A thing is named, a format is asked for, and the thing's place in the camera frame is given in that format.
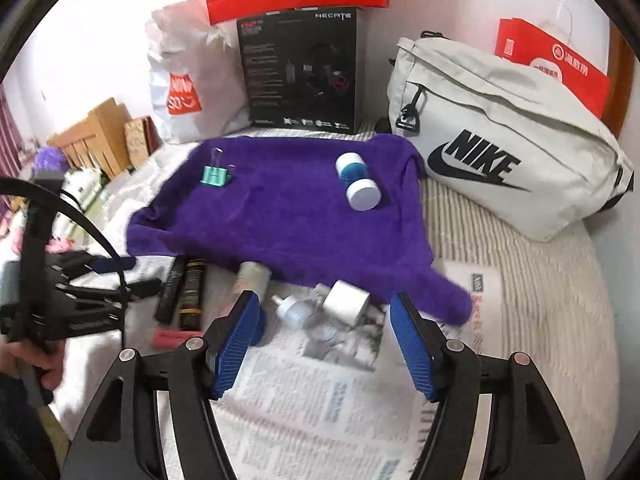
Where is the pink striped curtain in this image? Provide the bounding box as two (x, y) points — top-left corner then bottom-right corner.
(0, 82), (23, 176)

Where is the beige cylindrical bottle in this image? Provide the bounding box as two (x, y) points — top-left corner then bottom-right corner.
(237, 261), (272, 297)

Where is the purple plush toy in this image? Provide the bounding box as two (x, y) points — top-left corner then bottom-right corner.
(32, 146), (68, 175)

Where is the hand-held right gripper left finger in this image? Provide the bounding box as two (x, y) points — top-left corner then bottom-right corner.
(60, 290), (263, 480)

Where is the black cable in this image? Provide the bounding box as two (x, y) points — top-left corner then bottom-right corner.
(0, 176), (130, 353)

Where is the purple towel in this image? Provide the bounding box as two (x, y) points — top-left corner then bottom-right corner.
(125, 132), (475, 328)

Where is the black cosmetic tube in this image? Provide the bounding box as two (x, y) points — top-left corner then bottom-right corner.
(154, 255), (189, 324)

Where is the grey sling bag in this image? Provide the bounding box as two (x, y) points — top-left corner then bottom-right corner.
(386, 30), (636, 243)

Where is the white plastic shopping bag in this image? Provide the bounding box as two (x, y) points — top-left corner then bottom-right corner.
(145, 0), (253, 143)

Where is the small white bottle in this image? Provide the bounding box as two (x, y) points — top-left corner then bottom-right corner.
(271, 294), (313, 330)

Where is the black product box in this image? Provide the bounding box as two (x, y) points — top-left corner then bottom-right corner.
(236, 6), (368, 135)

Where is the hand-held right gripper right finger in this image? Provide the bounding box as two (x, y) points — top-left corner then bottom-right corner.
(390, 291), (586, 480)

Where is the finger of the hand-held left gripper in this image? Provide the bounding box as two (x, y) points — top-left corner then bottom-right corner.
(55, 280), (161, 308)
(47, 252), (137, 282)

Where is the white and blue bottle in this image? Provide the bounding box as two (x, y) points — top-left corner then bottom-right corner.
(335, 152), (381, 212)

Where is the pink lip balm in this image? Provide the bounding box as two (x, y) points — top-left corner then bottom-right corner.
(153, 329), (203, 351)

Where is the person's left hand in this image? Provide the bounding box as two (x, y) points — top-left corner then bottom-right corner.
(0, 335), (67, 397)

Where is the wooden rack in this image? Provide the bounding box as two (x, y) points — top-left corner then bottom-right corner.
(47, 97), (138, 178)

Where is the black and gold tube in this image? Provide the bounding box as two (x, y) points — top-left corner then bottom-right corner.
(179, 258), (209, 331)

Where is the small brown box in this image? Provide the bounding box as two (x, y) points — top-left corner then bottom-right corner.
(123, 116), (160, 167)

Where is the green binder clip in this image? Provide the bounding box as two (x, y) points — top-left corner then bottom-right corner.
(201, 148), (237, 187)

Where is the clear plastic cap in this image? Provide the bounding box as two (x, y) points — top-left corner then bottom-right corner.
(304, 285), (346, 346)

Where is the person's left forearm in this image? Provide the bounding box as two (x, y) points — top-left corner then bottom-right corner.
(0, 367), (63, 480)

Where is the white charger plug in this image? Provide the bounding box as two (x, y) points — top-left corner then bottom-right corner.
(321, 280), (372, 329)

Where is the white patterned cloth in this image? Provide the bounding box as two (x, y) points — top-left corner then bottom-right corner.
(55, 166), (113, 231)

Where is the newspaper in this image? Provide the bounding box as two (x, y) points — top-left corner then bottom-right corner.
(200, 260), (506, 480)

